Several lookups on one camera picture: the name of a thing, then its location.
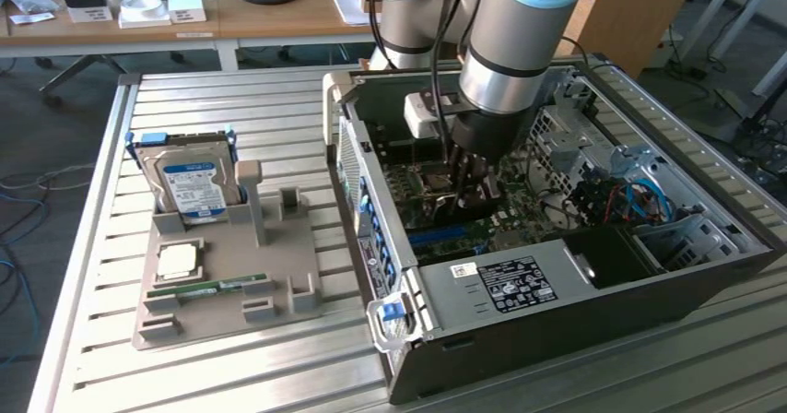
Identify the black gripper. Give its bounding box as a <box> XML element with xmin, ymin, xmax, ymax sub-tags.
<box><xmin>450</xmin><ymin>107</ymin><xmax>533</xmax><ymax>161</ymax></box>

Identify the graphics card with black fan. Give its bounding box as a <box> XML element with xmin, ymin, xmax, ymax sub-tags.
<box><xmin>430</xmin><ymin>175</ymin><xmax>505</xmax><ymax>224</ymax></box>

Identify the CPU socket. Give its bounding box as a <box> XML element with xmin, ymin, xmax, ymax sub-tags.
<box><xmin>418</xmin><ymin>161</ymin><xmax>454</xmax><ymax>197</ymax></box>

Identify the perforated metal drive cage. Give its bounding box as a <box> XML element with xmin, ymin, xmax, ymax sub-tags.
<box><xmin>531</xmin><ymin>103</ymin><xmax>623</xmax><ymax>193</ymax></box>

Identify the green motherboard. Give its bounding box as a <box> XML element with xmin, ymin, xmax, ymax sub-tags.
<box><xmin>384</xmin><ymin>138</ymin><xmax>590</xmax><ymax>266</ymax></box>

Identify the long expansion slot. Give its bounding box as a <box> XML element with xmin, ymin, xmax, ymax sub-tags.
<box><xmin>407</xmin><ymin>225</ymin><xmax>471</xmax><ymax>249</ymax></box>

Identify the grey power supply unit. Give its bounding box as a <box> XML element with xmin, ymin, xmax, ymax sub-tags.
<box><xmin>402</xmin><ymin>239</ymin><xmax>602</xmax><ymax>336</ymax></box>

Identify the white paper stack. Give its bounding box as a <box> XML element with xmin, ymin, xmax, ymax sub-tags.
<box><xmin>331</xmin><ymin>0</ymin><xmax>375</xmax><ymax>28</ymax></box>

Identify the silver metal disk bay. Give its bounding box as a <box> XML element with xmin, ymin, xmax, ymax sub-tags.
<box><xmin>631</xmin><ymin>213</ymin><xmax>741</xmax><ymax>274</ymax></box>

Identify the wooden desk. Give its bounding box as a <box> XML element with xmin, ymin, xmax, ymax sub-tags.
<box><xmin>0</xmin><ymin>0</ymin><xmax>557</xmax><ymax>71</ymax></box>

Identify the black open PC case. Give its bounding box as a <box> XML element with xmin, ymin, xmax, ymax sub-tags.
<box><xmin>323</xmin><ymin>53</ymin><xmax>787</xmax><ymax>407</ymax></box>

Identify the hard disk in blue caddy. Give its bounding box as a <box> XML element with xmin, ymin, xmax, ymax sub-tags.
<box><xmin>124</xmin><ymin>126</ymin><xmax>247</xmax><ymax>225</ymax></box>

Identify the grey plastic parts rack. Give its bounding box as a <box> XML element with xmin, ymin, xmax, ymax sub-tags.
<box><xmin>132</xmin><ymin>159</ymin><xmax>326</xmax><ymax>352</ymax></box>

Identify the green RAM stick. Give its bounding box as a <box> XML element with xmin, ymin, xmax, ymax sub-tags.
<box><xmin>148</xmin><ymin>272</ymin><xmax>270</xmax><ymax>299</ymax></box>

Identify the plain white box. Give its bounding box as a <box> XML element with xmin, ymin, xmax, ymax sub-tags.
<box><xmin>166</xmin><ymin>0</ymin><xmax>207</xmax><ymax>25</ymax></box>

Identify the silver CPU chip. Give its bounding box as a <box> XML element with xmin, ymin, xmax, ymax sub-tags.
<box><xmin>155</xmin><ymin>245</ymin><xmax>200</xmax><ymax>280</ymax></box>

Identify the flat white box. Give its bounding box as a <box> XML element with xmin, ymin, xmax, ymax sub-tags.
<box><xmin>118</xmin><ymin>6</ymin><xmax>174</xmax><ymax>30</ymax></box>

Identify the white tape roll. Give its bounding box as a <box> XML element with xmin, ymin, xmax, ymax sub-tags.
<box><xmin>120</xmin><ymin>0</ymin><xmax>168</xmax><ymax>19</ymax></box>

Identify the white box with black top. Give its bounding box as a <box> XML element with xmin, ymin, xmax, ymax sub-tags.
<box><xmin>60</xmin><ymin>0</ymin><xmax>115</xmax><ymax>23</ymax></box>

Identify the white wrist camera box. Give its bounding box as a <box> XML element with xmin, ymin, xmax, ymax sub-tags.
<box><xmin>402</xmin><ymin>90</ymin><xmax>464</xmax><ymax>139</ymax></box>

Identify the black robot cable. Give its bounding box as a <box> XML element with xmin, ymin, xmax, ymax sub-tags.
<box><xmin>428</xmin><ymin>0</ymin><xmax>462</xmax><ymax>165</ymax></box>

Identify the red wire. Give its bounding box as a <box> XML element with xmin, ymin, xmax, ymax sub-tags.
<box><xmin>605</xmin><ymin>185</ymin><xmax>623</xmax><ymax>224</ymax></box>

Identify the blue wire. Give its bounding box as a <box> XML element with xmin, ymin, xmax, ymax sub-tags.
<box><xmin>619</xmin><ymin>177</ymin><xmax>677</xmax><ymax>226</ymax></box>

